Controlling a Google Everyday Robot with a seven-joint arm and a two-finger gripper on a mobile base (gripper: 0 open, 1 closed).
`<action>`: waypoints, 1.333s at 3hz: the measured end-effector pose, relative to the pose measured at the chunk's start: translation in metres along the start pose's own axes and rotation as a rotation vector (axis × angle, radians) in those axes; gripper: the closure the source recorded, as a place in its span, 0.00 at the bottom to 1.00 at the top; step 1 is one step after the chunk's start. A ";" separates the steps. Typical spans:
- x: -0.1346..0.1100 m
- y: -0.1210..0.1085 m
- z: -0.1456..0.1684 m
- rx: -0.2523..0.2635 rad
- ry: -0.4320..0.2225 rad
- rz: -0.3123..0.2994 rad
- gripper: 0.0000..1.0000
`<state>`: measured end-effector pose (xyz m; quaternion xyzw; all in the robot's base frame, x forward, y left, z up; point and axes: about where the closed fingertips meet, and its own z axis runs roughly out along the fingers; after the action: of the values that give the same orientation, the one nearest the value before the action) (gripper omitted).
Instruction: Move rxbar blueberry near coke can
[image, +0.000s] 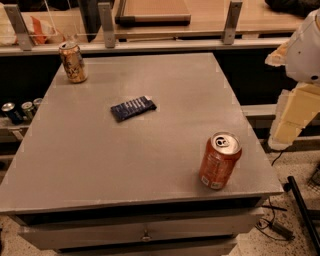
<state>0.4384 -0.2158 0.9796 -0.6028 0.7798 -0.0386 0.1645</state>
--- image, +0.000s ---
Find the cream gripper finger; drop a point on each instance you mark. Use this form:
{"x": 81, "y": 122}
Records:
{"x": 295, "y": 109}
{"x": 277, "y": 57}

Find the grey can on shelf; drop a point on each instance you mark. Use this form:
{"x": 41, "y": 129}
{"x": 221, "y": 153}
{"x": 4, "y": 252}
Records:
{"x": 37, "y": 102}

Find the metal drawer knob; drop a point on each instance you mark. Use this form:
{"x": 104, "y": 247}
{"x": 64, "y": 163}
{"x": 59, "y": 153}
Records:
{"x": 146, "y": 237}

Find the orange white snack bag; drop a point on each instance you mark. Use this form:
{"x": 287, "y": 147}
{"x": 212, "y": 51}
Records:
{"x": 42, "y": 32}

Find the black power adapter with cable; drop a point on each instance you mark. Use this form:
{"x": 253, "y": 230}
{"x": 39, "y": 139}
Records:
{"x": 284, "y": 233}

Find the left metal bracket post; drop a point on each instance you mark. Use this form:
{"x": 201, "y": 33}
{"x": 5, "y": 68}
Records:
{"x": 16, "y": 19}

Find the grey cabinet drawer front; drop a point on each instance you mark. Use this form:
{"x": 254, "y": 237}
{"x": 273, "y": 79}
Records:
{"x": 109, "y": 231}

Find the red coke can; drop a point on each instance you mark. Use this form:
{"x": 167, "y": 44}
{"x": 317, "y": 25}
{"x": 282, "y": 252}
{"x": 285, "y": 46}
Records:
{"x": 222, "y": 152}

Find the green can on shelf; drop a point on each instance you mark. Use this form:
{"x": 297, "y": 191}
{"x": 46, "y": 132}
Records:
{"x": 29, "y": 109}

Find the middle metal bracket post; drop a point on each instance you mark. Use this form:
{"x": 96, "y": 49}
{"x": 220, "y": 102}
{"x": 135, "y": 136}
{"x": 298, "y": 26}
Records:
{"x": 106, "y": 19}

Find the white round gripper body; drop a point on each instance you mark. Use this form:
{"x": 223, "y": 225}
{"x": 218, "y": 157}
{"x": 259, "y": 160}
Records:
{"x": 304, "y": 55}

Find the dark blue can on shelf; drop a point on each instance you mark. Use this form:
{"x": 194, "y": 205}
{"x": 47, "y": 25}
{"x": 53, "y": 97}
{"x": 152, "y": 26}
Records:
{"x": 12, "y": 113}

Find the blue rxbar blueberry wrapper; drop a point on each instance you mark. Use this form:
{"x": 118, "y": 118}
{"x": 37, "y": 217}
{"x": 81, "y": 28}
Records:
{"x": 132, "y": 108}

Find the gold brown drink can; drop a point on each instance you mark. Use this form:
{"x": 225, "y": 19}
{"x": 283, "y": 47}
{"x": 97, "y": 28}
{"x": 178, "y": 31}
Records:
{"x": 73, "y": 62}

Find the black metal bar on floor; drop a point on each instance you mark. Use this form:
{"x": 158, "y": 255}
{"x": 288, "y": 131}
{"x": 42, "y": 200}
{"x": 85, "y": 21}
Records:
{"x": 311, "y": 218}

